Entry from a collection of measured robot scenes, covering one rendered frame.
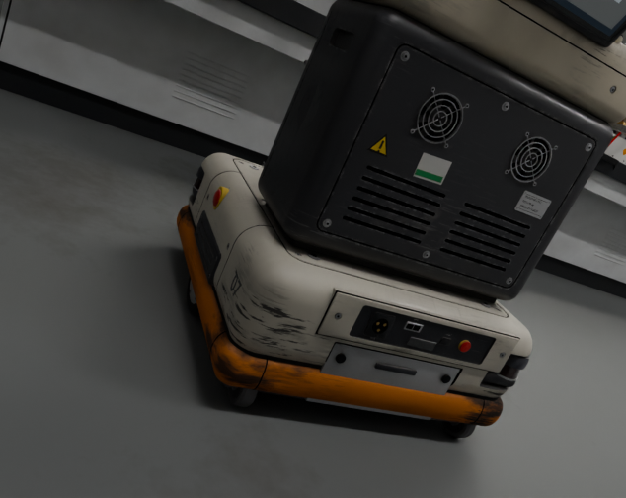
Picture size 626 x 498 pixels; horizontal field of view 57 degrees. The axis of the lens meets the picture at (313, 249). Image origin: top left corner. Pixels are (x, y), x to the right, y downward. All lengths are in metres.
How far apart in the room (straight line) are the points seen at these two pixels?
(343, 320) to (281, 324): 0.10
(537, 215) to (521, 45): 0.32
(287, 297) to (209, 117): 1.61
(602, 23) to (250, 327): 0.74
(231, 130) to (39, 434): 1.79
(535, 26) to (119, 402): 0.88
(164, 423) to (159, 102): 1.65
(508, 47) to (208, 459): 0.78
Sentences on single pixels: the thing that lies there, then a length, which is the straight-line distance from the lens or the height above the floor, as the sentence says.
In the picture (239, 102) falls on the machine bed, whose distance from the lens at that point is 2.45.
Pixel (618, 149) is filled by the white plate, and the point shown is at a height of 0.75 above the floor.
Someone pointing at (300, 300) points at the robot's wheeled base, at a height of 0.24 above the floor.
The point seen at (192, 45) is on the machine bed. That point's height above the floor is 0.40.
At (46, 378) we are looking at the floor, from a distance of 0.98.
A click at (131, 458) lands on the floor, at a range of 0.89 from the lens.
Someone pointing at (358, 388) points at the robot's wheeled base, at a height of 0.10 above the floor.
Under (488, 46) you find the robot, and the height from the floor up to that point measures 0.70.
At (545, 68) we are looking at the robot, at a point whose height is 0.71.
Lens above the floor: 0.59
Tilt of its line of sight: 18 degrees down
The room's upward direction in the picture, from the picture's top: 25 degrees clockwise
